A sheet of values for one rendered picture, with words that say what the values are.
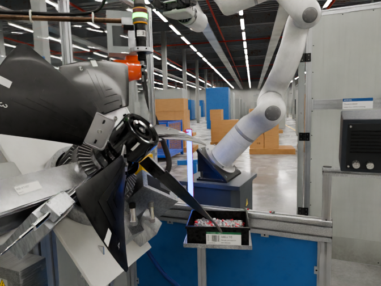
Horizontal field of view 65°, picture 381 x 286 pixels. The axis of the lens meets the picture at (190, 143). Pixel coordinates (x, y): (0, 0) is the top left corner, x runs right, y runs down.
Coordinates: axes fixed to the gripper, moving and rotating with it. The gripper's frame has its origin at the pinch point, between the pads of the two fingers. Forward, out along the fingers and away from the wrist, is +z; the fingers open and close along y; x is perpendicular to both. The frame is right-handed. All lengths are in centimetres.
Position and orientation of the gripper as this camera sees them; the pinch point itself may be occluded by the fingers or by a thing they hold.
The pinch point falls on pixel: (166, 0)
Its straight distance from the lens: 117.0
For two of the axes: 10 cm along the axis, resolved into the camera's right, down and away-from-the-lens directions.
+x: -0.3, -9.9, -1.2
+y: -9.2, -0.2, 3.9
